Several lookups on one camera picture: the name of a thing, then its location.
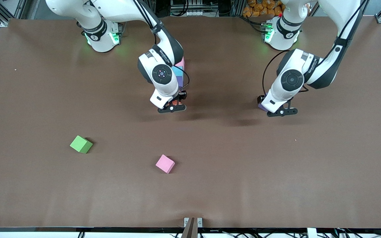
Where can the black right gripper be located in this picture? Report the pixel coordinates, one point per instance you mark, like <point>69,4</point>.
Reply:
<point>183,95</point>

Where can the teal foam block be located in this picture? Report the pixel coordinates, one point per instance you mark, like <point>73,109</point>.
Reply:
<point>178,71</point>

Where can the green foam block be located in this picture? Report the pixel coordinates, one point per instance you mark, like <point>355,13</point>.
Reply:
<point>80,144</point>

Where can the brown pole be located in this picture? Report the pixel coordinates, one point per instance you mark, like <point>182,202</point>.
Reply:
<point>190,229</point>

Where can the orange foam block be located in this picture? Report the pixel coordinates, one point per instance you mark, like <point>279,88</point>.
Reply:
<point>176,103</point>

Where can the silver metal bracket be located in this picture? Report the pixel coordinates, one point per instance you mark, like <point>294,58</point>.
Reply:
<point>199,222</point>

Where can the brown table cover mat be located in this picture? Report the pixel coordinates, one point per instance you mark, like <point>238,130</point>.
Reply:
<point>210,148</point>

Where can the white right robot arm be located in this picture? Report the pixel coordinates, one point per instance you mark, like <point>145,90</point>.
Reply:
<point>127,10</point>

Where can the pile of orange objects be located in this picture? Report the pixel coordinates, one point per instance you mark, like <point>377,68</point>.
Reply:
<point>260,6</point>

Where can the purple foam block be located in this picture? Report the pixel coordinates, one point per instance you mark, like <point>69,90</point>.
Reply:
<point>262,107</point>
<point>181,82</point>

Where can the pink foam block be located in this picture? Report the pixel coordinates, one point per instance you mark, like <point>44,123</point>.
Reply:
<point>181,62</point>
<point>165,163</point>

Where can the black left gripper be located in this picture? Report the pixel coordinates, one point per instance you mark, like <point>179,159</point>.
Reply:
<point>261,99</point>

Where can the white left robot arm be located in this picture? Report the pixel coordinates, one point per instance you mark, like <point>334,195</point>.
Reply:
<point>291,79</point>

